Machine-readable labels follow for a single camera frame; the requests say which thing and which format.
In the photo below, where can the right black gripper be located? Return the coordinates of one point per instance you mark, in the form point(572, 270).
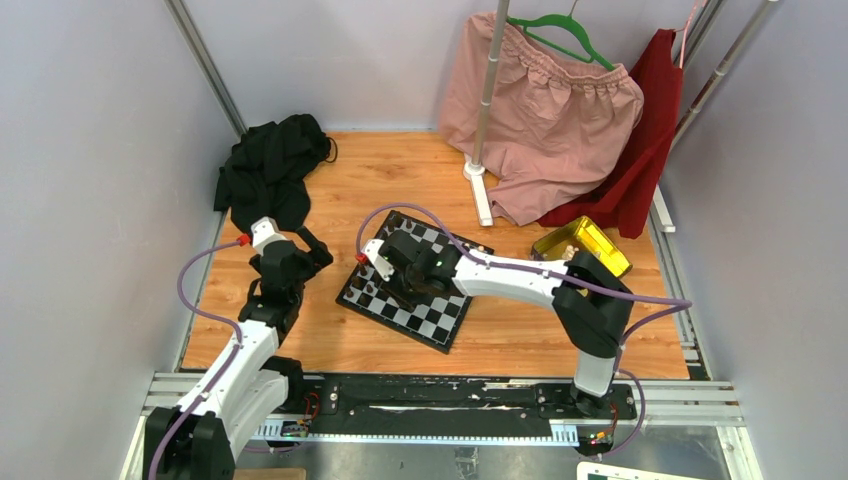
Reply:
point(391, 289)

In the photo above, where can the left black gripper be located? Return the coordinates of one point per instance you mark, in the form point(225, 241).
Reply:
point(317, 249)

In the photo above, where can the black white chessboard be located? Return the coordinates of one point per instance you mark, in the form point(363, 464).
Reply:
point(435, 324)

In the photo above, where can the yellow metal tray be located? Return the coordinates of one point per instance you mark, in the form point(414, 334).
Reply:
point(581, 235)

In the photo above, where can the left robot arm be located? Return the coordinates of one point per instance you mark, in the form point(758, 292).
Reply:
point(202, 436)

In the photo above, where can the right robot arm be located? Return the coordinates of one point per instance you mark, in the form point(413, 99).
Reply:
point(591, 303)

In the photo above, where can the black cloth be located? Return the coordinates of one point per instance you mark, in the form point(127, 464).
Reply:
point(265, 172)

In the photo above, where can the white clothes rack stand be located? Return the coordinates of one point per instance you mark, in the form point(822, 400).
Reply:
point(473, 169)

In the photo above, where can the pink shorts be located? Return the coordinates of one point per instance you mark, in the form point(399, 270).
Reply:
point(556, 129)

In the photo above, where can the red garment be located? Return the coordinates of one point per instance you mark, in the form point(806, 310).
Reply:
point(624, 199)

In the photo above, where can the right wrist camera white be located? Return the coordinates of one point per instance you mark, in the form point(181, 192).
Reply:
point(381, 265)

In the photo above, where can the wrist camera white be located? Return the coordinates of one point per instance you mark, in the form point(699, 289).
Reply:
point(381, 265)
point(264, 232)

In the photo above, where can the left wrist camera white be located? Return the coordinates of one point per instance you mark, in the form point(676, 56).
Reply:
point(264, 232)

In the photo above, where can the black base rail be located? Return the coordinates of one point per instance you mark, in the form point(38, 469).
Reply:
point(415, 408)

